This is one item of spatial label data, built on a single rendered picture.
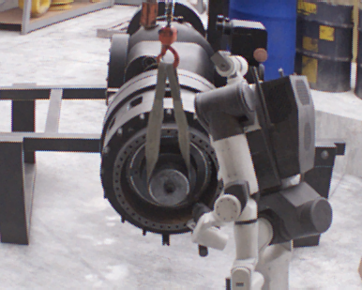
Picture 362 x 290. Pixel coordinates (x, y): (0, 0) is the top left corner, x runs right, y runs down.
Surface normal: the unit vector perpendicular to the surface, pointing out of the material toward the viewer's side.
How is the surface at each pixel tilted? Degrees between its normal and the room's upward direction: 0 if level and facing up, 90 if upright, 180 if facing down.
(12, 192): 90
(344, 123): 90
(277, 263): 73
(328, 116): 90
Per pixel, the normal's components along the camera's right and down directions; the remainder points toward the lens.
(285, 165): -0.29, 0.48
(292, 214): -0.76, 0.18
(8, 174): 0.11, 0.34
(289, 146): -0.43, 0.08
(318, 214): 0.60, -0.18
